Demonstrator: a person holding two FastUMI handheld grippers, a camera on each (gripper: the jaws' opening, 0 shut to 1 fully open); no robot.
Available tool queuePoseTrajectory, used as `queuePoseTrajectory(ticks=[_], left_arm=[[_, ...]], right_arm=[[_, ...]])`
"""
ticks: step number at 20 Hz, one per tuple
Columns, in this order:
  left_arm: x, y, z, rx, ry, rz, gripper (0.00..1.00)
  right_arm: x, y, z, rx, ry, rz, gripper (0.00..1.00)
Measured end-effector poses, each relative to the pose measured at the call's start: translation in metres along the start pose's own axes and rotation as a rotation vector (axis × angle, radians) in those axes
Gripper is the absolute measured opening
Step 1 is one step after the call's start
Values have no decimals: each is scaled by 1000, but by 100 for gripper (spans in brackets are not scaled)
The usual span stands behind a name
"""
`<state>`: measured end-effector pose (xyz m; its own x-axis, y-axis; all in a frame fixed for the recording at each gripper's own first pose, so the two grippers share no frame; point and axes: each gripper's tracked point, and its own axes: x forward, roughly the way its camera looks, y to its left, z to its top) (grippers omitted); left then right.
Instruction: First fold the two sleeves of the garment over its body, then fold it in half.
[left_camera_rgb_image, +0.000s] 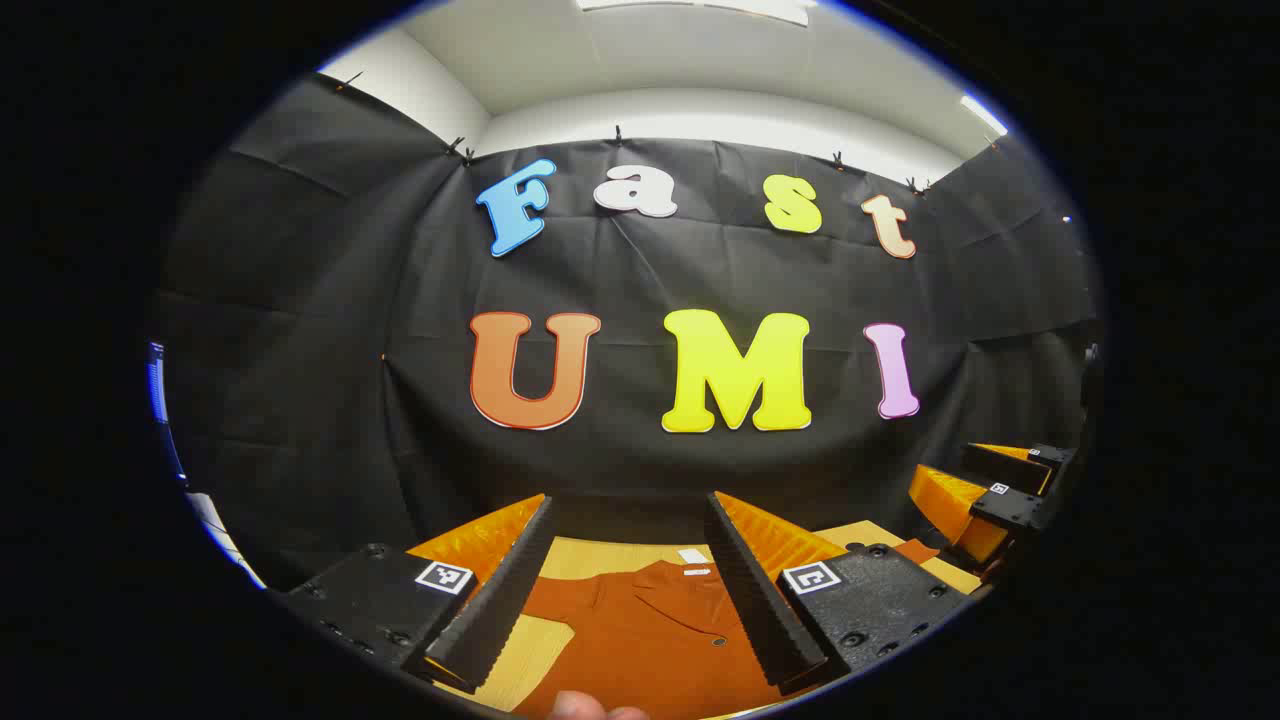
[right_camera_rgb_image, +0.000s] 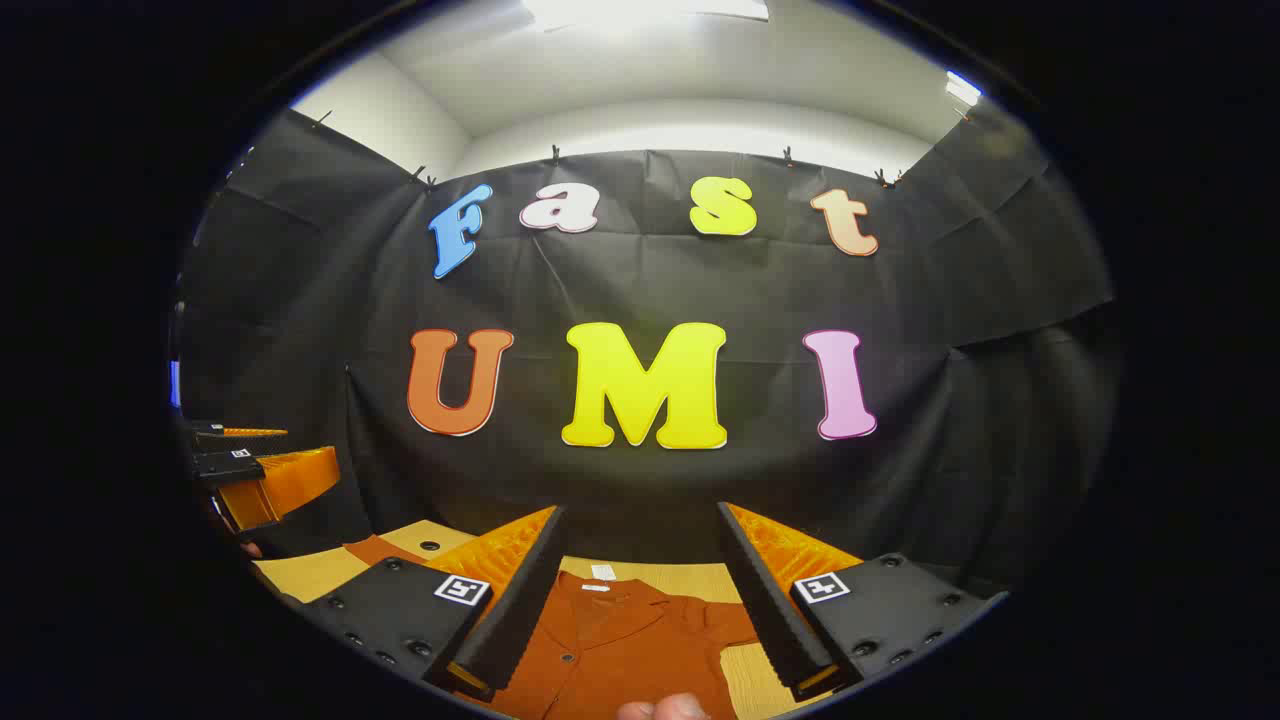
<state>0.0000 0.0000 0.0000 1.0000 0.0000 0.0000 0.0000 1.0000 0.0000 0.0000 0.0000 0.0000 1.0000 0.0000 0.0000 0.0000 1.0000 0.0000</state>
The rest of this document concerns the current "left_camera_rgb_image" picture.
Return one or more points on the white panel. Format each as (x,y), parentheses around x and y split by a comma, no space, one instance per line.
(225,540)

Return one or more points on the large ceiling light panel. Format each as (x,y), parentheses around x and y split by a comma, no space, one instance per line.
(700,6)

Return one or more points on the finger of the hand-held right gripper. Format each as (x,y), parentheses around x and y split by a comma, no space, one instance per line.
(1010,508)
(1000,468)

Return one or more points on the orange knit jacket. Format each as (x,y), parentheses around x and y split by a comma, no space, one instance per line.
(650,640)

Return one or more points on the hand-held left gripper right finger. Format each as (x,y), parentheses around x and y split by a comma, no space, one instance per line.
(755,600)

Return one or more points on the black backdrop cloth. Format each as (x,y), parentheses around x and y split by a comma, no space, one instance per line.
(330,350)

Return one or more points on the small ceiling light panel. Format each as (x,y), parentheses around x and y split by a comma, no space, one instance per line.
(985,115)

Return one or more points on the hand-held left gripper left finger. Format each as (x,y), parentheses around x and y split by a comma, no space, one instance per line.
(500,600)

